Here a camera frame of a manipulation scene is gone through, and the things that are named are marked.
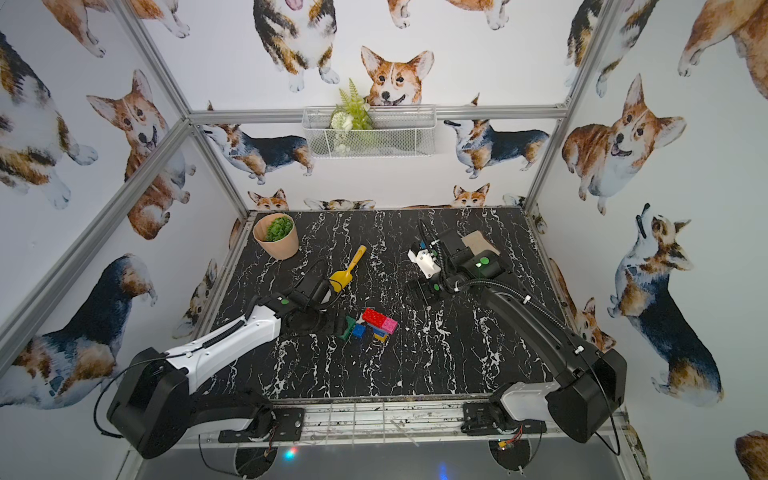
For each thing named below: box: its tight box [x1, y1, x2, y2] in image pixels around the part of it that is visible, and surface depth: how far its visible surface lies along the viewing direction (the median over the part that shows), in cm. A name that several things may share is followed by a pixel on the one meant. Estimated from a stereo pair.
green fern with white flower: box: [329, 78, 373, 132], surface depth 84 cm
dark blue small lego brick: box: [352, 324, 367, 339], surface depth 90 cm
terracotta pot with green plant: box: [253, 212, 299, 260], surface depth 103 cm
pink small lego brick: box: [381, 317, 399, 335], surface depth 81 cm
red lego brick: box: [362, 308, 387, 329], surface depth 82 cm
